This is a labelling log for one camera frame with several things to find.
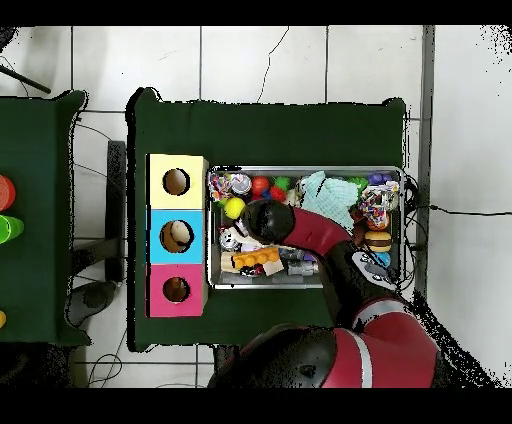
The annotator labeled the colourful polka-dot cloth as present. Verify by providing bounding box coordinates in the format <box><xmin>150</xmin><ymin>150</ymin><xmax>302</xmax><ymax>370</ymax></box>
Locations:
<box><xmin>209</xmin><ymin>170</ymin><xmax>235</xmax><ymax>203</ymax></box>

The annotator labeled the orange plastic tray block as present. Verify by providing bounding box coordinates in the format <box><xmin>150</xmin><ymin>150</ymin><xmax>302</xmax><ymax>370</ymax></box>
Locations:
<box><xmin>231</xmin><ymin>246</ymin><xmax>281</xmax><ymax>271</ymax></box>

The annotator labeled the mint green cloth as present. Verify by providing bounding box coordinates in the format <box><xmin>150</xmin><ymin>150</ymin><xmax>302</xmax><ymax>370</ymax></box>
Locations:
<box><xmin>299</xmin><ymin>170</ymin><xmax>361</xmax><ymax>233</ymax></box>

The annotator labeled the purple spiky toy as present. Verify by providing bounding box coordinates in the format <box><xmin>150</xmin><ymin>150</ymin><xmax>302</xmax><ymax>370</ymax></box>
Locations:
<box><xmin>366</xmin><ymin>171</ymin><xmax>395</xmax><ymax>187</ymax></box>

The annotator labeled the wooden box with three holes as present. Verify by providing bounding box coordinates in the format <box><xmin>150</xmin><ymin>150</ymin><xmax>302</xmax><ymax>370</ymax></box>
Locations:
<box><xmin>145</xmin><ymin>153</ymin><xmax>210</xmax><ymax>319</ymax></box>

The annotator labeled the yellow ball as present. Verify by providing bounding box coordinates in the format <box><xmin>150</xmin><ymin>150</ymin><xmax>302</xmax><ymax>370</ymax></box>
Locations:
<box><xmin>223</xmin><ymin>197</ymin><xmax>247</xmax><ymax>221</ymax></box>

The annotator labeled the red-orange ball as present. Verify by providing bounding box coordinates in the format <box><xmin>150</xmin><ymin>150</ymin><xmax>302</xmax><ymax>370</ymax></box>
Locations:
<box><xmin>251</xmin><ymin>175</ymin><xmax>272</xmax><ymax>197</ymax></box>

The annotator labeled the crushed silver can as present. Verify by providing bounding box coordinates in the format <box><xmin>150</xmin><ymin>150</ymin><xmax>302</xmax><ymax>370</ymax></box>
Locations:
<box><xmin>230</xmin><ymin>173</ymin><xmax>253</xmax><ymax>197</ymax></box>

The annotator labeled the green cloth table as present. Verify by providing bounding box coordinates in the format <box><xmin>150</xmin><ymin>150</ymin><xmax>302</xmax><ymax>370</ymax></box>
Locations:
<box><xmin>0</xmin><ymin>90</ymin><xmax>91</xmax><ymax>347</ymax></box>
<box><xmin>127</xmin><ymin>86</ymin><xmax>411</xmax><ymax>353</ymax></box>

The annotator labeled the toy burger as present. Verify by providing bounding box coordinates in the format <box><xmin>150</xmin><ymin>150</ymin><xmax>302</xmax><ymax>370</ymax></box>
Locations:
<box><xmin>365</xmin><ymin>230</ymin><xmax>393</xmax><ymax>253</ymax></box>

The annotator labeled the black floor stand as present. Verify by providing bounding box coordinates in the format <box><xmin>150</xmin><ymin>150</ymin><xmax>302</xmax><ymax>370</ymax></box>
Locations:
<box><xmin>70</xmin><ymin>141</ymin><xmax>129</xmax><ymax>317</ymax></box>

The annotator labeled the green cup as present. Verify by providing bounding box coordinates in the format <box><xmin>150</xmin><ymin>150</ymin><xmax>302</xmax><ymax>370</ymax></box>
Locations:
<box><xmin>0</xmin><ymin>214</ymin><xmax>25</xmax><ymax>245</ymax></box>

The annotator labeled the red round cap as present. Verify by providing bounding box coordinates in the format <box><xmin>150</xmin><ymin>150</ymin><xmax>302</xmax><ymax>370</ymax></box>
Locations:
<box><xmin>0</xmin><ymin>175</ymin><xmax>15</xmax><ymax>212</ymax></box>

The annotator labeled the black rod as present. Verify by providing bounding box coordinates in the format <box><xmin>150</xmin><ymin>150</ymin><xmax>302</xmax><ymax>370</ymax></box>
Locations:
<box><xmin>0</xmin><ymin>63</ymin><xmax>51</xmax><ymax>95</ymax></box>

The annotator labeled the wire mesh bin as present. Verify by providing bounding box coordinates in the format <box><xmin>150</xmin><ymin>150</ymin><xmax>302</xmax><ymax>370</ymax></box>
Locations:
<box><xmin>207</xmin><ymin>166</ymin><xmax>405</xmax><ymax>291</ymax></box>

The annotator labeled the colourful rope knot toy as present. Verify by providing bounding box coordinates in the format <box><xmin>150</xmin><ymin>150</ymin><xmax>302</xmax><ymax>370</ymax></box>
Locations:
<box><xmin>358</xmin><ymin>179</ymin><xmax>401</xmax><ymax>219</ymax></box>

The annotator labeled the black cable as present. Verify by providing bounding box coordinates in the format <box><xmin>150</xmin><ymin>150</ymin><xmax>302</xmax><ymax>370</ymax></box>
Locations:
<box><xmin>403</xmin><ymin>171</ymin><xmax>512</xmax><ymax>241</ymax></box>

